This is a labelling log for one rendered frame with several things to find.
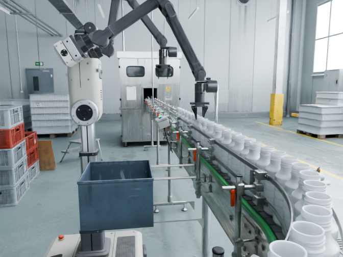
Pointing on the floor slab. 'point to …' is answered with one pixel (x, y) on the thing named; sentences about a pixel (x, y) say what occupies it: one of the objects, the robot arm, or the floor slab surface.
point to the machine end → (145, 92)
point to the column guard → (276, 109)
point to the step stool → (77, 148)
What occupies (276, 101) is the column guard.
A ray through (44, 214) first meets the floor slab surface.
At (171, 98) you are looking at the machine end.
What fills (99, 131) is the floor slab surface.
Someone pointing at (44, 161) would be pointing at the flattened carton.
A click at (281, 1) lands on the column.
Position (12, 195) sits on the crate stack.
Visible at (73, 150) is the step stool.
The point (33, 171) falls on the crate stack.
